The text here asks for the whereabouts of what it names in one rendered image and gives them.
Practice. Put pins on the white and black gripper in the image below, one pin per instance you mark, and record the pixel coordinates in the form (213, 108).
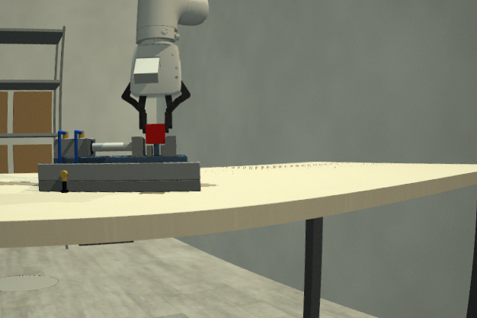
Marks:
(169, 82)

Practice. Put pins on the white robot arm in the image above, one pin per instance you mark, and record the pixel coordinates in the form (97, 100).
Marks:
(157, 20)

